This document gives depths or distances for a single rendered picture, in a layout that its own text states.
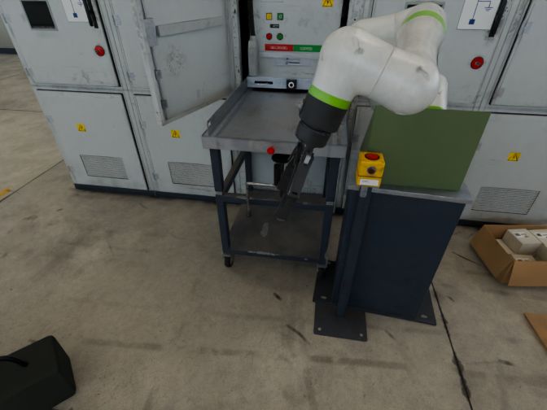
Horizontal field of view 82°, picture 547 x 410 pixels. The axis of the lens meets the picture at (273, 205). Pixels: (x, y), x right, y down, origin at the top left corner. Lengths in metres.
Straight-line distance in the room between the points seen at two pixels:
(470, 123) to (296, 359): 1.18
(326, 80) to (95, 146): 2.19
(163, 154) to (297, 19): 1.24
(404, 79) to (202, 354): 1.38
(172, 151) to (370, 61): 1.86
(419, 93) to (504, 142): 1.65
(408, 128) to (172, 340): 1.37
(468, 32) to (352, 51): 1.39
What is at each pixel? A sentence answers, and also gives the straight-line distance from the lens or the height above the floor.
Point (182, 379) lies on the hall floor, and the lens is 1.59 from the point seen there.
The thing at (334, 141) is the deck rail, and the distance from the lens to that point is 1.35.
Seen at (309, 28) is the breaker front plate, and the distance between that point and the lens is 1.94.
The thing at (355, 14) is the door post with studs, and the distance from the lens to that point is 1.89.
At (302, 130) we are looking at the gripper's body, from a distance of 0.69.
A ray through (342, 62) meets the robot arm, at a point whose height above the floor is 1.27.
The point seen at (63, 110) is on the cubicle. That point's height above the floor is 0.67.
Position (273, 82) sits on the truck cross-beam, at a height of 0.90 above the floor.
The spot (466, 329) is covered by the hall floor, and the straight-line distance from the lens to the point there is 1.91.
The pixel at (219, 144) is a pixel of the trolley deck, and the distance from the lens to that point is 1.41.
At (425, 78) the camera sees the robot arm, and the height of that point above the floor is 1.25.
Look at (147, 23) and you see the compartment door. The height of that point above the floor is 1.25.
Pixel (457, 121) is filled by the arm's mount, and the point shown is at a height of 1.01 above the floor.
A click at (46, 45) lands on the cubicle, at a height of 1.07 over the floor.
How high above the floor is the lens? 1.40
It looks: 36 degrees down
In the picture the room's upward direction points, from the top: straight up
